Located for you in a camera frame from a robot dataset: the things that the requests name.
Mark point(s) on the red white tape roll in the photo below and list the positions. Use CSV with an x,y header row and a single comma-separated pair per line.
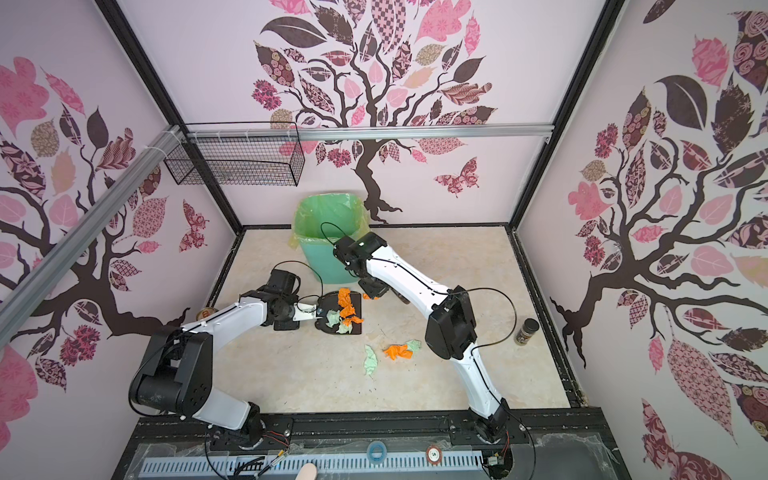
x,y
433,455

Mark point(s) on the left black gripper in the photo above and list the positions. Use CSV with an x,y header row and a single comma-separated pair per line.
x,y
290,325

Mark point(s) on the dark glass bottle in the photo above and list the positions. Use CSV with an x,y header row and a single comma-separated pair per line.
x,y
529,328

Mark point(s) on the green plastic trash bin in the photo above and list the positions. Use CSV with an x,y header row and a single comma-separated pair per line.
x,y
326,265

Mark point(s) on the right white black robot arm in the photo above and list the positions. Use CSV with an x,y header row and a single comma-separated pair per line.
x,y
450,321

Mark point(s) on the blue tape roll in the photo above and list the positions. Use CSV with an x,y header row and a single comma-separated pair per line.
x,y
376,452

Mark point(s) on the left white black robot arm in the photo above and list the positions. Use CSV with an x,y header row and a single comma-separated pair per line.
x,y
176,374

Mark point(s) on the dark brown plastic dustpan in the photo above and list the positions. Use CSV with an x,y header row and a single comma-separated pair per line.
x,y
329,302

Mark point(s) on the aluminium frame bar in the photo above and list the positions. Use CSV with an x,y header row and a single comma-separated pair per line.
x,y
19,306
372,132

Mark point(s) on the aluminium frame bar back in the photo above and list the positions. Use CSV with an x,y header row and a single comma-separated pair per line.
x,y
372,132

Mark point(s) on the small green paper scrap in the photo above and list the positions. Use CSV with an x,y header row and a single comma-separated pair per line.
x,y
414,345

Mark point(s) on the pink cylinder object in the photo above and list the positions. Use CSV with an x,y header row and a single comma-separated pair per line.
x,y
308,471

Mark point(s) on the light green bin liner bag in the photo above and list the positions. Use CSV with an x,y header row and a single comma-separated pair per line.
x,y
324,217

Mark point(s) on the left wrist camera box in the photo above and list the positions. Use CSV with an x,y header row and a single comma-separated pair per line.
x,y
304,312

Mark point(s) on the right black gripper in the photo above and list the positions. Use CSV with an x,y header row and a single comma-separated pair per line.
x,y
373,294

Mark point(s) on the aluminium frame bar left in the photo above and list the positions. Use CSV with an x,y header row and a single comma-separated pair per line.
x,y
19,306

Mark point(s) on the black wire mesh basket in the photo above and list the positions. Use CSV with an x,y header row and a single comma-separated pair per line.
x,y
259,153

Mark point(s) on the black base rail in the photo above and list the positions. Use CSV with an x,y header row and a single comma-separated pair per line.
x,y
570,443

